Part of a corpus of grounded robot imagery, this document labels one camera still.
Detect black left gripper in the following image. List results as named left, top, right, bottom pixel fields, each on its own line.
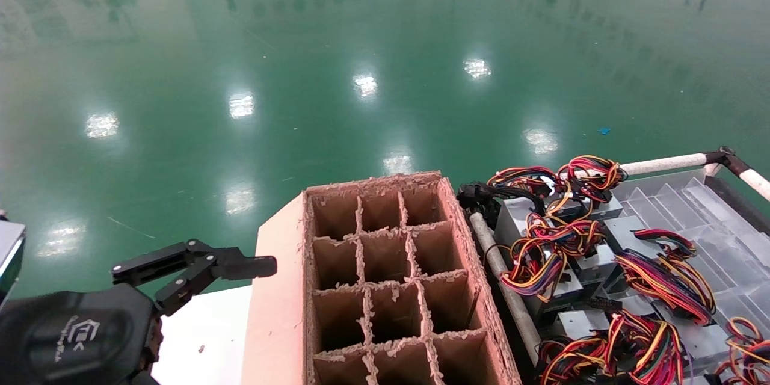
left=0, top=239, right=278, bottom=385

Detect grey power supply coloured wires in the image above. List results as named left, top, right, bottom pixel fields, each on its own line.
left=526, top=215, right=621, bottom=285
left=617, top=251, right=718, bottom=328
left=605, top=215, right=703, bottom=260
left=715, top=315, right=770, bottom=385
left=500, top=238, right=585, bottom=321
left=680, top=324, right=733, bottom=369
left=544, top=155, right=627, bottom=224
left=537, top=310, right=691, bottom=385

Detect brown cardboard divider box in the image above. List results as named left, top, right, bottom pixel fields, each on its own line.
left=241, top=171, right=524, bottom=385

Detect grey rack pipe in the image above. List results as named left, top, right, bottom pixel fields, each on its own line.
left=469, top=211, right=543, bottom=368

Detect white rack pipe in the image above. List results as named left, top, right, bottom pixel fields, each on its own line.
left=620, top=153, right=710, bottom=177
left=740, top=168, right=770, bottom=202

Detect clear plastic divider tray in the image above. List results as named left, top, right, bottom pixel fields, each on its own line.
left=612, top=168, right=770, bottom=385

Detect black pipe joint connector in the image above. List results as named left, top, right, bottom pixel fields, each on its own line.
left=704, top=146, right=753, bottom=179

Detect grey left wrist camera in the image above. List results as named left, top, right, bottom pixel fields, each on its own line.
left=0, top=220, right=28, bottom=307

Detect power supply with black cables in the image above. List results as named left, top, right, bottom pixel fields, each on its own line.
left=457, top=167, right=566, bottom=248

